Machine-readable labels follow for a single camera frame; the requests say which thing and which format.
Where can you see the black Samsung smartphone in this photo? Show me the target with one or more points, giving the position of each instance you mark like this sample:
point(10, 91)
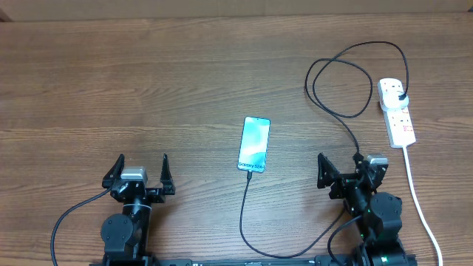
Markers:
point(254, 144)

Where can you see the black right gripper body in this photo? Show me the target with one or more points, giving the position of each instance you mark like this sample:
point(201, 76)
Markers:
point(355, 198)

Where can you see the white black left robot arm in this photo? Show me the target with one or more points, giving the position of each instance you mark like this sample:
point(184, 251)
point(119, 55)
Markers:
point(125, 235)

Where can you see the white charger plug adapter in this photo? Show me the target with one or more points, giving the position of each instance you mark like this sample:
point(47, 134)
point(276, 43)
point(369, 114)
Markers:
point(390, 101)

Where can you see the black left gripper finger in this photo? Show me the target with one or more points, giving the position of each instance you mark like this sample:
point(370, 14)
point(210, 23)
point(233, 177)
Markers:
point(114, 172)
point(166, 178)

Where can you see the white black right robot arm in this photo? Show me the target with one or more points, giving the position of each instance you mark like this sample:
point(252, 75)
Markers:
point(377, 215)

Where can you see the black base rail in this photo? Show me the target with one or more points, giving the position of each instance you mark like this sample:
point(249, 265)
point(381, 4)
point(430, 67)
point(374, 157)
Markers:
point(251, 262)

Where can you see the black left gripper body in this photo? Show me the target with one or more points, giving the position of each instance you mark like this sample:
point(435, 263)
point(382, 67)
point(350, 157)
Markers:
point(140, 210)

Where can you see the white power strip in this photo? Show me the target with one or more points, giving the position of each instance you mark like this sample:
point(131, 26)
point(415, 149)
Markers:
point(398, 122)

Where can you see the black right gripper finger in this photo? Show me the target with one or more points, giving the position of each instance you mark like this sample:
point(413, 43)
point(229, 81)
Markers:
point(327, 173)
point(358, 158)

